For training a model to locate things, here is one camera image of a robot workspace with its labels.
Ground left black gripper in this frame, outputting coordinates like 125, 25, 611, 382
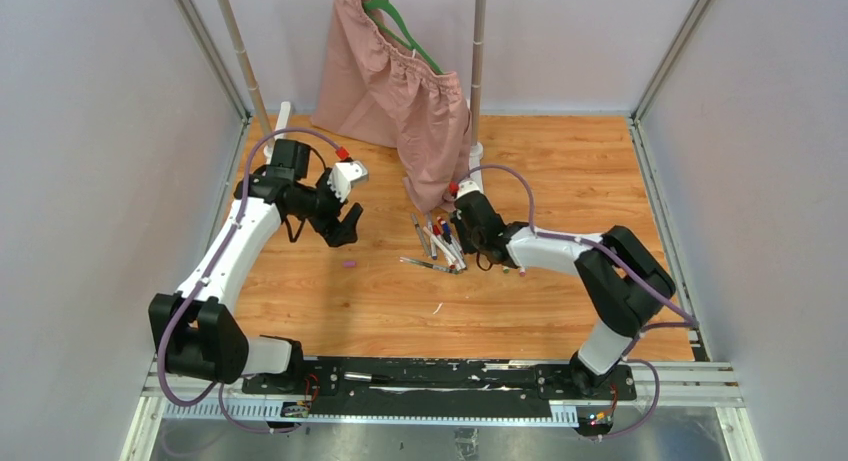
289, 168, 362, 246

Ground white marker red cap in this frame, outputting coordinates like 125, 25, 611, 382
434, 217, 465, 270

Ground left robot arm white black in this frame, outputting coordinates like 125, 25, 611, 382
148, 139, 369, 394

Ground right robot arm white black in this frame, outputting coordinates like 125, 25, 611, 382
455, 190, 676, 399

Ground grey pen lying apart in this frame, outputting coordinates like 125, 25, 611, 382
399, 257, 460, 275

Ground grey pen upright left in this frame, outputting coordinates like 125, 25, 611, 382
410, 213, 432, 258

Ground right white rack foot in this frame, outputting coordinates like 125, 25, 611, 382
468, 141, 484, 192

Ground white rack foot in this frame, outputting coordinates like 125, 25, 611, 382
263, 101, 292, 162
468, 141, 484, 192

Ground left white rack foot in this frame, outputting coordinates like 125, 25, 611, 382
263, 101, 292, 162

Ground pink cloth shorts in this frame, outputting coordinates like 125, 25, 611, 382
311, 0, 472, 213

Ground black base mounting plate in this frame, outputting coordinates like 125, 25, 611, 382
242, 357, 637, 420

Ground left rack pole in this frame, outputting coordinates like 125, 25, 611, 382
216, 0, 272, 136

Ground rack pole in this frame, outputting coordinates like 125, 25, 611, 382
216, 0, 272, 136
469, 0, 487, 154

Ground green clothes hanger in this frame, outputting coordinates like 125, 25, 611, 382
363, 0, 444, 75

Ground right rack pole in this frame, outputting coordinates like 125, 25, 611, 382
469, 0, 487, 154

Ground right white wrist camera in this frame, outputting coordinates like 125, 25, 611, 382
448, 178, 483, 201

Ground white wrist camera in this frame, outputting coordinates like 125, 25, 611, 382
327, 161, 369, 202
448, 178, 483, 201

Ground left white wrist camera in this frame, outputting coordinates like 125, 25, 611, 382
327, 161, 369, 202

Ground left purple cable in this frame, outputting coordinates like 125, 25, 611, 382
155, 127, 346, 408

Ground purple cable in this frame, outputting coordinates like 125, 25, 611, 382
457, 164, 700, 330
155, 127, 346, 408

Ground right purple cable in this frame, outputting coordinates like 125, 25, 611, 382
457, 164, 700, 330

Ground aluminium frame rail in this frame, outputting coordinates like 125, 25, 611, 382
142, 356, 744, 428

